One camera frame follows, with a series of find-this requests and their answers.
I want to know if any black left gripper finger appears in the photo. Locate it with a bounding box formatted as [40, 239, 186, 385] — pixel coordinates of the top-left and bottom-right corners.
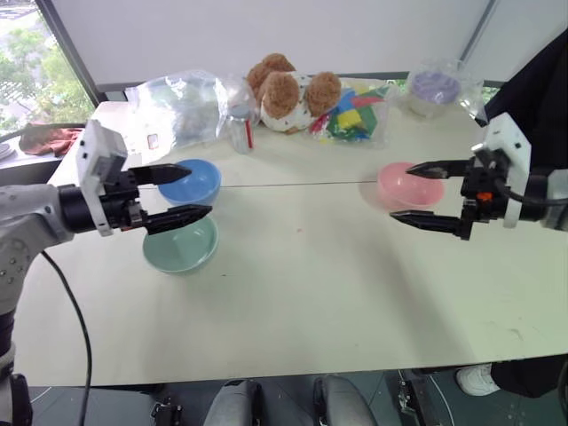
[144, 204, 214, 237]
[128, 162, 193, 187]

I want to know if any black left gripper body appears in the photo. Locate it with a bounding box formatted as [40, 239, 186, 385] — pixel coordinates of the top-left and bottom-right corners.
[104, 166, 151, 233]

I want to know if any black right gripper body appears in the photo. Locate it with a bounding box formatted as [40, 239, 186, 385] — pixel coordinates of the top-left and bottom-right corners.
[459, 145, 512, 241]

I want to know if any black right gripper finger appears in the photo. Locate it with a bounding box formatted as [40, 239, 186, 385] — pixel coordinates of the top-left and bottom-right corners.
[389, 211, 463, 241]
[406, 160, 472, 180]

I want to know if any green bowl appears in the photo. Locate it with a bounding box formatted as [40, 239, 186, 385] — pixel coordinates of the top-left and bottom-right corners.
[142, 215, 220, 277]

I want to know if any pink bowl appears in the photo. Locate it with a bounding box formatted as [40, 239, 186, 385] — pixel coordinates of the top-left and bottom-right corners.
[377, 162, 446, 212]

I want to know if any blue bowl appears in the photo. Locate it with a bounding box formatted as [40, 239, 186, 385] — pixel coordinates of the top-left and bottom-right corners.
[157, 158, 223, 209]

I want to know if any clear plastic bag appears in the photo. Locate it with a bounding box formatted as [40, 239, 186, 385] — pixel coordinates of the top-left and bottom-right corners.
[125, 69, 250, 150]

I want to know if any bagged container with purple lid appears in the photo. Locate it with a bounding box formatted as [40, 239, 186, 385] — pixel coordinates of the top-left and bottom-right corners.
[398, 58, 485, 120]

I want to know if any clear jar with red label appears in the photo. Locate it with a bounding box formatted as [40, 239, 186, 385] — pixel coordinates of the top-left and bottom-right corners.
[226, 105, 256, 155]

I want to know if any red cloth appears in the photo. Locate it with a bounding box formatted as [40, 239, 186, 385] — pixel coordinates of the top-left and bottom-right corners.
[19, 122, 84, 157]

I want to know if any bag of colourful blocks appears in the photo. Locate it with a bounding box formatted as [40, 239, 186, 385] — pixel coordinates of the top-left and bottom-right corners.
[307, 83, 392, 151]

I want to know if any person in black clothes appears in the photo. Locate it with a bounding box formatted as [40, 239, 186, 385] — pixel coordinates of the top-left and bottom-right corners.
[473, 25, 568, 399]

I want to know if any brown and white plush toy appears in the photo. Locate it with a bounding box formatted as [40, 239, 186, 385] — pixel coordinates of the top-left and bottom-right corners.
[245, 52, 343, 136]

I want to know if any white shoe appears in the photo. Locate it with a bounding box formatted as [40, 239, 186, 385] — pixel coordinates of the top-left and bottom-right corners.
[456, 363, 501, 398]

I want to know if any grey rounded shape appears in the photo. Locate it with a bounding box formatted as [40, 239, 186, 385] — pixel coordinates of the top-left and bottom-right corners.
[204, 379, 264, 426]
[313, 375, 379, 426]

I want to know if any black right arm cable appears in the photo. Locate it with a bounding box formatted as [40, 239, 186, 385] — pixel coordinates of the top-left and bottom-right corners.
[491, 175, 568, 209]

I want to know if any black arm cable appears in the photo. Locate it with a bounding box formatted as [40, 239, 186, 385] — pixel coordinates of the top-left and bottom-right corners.
[491, 175, 568, 209]
[41, 249, 94, 426]

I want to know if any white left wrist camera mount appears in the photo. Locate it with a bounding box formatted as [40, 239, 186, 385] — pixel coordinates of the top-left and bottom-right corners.
[75, 118, 130, 237]

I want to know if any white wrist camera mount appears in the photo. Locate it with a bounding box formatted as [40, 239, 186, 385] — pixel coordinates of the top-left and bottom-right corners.
[75, 118, 130, 237]
[481, 112, 533, 230]

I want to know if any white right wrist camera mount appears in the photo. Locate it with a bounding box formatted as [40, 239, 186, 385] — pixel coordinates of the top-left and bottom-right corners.
[481, 112, 533, 230]

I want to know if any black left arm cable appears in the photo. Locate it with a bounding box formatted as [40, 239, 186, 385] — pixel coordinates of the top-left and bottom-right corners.
[41, 249, 94, 426]

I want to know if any dark window frame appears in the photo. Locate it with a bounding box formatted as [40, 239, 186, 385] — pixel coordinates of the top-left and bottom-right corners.
[34, 0, 101, 108]

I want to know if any black bracket under table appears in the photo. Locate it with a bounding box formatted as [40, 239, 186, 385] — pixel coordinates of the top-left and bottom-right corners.
[396, 368, 428, 426]
[149, 396, 184, 426]

